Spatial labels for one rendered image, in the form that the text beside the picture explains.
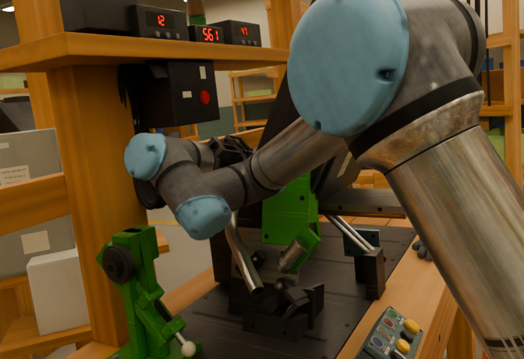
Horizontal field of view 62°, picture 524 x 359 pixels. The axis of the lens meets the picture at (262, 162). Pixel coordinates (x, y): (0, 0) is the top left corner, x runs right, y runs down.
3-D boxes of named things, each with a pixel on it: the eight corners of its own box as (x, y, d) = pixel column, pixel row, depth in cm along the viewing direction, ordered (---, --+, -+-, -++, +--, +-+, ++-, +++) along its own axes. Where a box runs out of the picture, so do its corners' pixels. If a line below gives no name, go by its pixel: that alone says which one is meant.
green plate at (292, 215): (322, 244, 99) (324, 153, 101) (306, 247, 93) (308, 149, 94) (278, 239, 105) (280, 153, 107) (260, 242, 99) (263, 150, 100)
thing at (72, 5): (145, 33, 95) (140, -1, 94) (86, 27, 82) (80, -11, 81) (122, 38, 98) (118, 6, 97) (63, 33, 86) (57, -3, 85)
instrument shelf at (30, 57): (301, 62, 149) (299, 50, 148) (68, 55, 73) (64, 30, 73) (240, 70, 162) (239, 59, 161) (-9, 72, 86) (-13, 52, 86)
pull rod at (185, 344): (200, 353, 82) (196, 325, 81) (190, 361, 80) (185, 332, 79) (178, 347, 85) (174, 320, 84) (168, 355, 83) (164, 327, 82)
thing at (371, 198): (420, 200, 108) (419, 189, 107) (405, 220, 94) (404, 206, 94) (282, 197, 128) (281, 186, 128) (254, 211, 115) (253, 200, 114)
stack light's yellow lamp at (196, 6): (209, 16, 128) (207, 1, 128) (198, 15, 124) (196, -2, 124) (196, 19, 131) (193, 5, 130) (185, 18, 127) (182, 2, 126)
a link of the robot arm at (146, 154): (136, 193, 67) (112, 156, 71) (185, 194, 76) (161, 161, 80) (164, 156, 64) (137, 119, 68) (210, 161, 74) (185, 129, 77)
